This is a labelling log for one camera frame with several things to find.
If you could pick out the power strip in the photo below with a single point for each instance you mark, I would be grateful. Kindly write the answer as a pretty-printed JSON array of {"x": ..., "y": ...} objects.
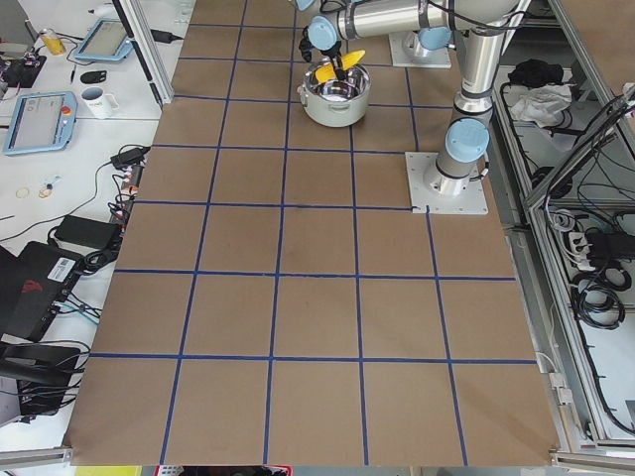
[{"x": 127, "y": 183}]

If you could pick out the blue teach pendant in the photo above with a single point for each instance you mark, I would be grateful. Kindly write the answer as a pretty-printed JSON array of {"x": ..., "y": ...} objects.
[
  {"x": 41, "y": 122},
  {"x": 106, "y": 41}
]

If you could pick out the black power adapter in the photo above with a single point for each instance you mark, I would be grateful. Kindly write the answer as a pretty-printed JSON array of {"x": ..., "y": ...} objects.
[{"x": 132, "y": 157}]

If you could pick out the black cloth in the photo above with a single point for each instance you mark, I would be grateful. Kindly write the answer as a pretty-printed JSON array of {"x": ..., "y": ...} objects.
[{"x": 534, "y": 73}]

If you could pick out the white crumpled cloth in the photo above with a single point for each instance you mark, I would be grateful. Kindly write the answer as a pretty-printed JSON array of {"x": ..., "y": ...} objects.
[{"x": 544, "y": 105}]

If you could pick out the black computer mouse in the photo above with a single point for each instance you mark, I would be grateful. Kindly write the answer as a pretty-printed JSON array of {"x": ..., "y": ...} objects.
[{"x": 93, "y": 77}]

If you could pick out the black power brick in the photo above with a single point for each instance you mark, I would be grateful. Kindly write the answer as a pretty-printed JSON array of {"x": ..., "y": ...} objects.
[{"x": 87, "y": 232}]

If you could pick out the yellow drink bottle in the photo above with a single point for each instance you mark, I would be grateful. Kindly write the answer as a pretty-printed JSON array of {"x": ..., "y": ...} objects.
[{"x": 52, "y": 41}]

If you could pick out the yellow corn cob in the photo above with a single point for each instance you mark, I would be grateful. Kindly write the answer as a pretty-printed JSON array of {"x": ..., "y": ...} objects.
[{"x": 326, "y": 72}]

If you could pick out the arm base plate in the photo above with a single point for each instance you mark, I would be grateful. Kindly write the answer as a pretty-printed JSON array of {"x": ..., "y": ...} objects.
[
  {"x": 407, "y": 51},
  {"x": 433, "y": 193}
]

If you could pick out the black laptop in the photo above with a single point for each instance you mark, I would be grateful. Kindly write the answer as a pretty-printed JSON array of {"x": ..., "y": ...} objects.
[{"x": 33, "y": 283}]

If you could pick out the white mug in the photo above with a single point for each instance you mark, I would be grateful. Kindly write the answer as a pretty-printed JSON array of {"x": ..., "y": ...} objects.
[{"x": 101, "y": 104}]

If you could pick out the pale green electric pot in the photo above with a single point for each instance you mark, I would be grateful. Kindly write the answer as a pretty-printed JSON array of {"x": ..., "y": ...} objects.
[{"x": 336, "y": 103}]

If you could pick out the near blue teach pendant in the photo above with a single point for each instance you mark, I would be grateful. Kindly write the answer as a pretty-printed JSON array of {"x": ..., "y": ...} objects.
[{"x": 41, "y": 122}]

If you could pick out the far blue teach pendant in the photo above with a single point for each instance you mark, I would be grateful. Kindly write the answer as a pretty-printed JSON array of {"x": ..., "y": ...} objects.
[{"x": 106, "y": 41}]

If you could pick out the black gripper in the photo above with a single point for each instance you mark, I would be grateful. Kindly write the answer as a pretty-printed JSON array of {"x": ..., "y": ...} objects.
[{"x": 337, "y": 61}]

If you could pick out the aluminium frame post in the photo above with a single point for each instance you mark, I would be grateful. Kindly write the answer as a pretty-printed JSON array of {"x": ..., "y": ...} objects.
[{"x": 131, "y": 14}]

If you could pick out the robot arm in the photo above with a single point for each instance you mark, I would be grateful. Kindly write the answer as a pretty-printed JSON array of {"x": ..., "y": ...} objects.
[
  {"x": 361, "y": 19},
  {"x": 466, "y": 114}
]

